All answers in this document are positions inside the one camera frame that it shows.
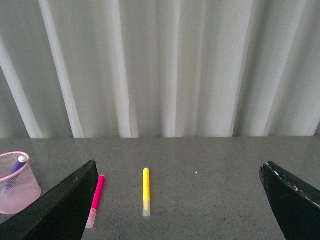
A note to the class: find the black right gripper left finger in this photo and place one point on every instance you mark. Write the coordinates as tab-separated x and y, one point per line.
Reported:
61	214

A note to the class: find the yellow marker pen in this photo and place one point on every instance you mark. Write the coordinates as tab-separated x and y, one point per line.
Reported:
146	193

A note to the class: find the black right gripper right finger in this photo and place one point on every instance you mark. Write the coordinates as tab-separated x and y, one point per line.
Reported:
294	202

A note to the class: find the pink mesh pen cup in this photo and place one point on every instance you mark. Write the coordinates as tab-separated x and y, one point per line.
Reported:
26	189

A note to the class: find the purple marker pen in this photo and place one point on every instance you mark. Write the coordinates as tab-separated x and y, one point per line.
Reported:
22	160

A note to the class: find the white pleated curtain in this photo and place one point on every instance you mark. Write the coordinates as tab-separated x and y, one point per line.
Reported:
159	68

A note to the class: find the pink marker pen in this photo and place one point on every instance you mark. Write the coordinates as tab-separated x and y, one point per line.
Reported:
96	202

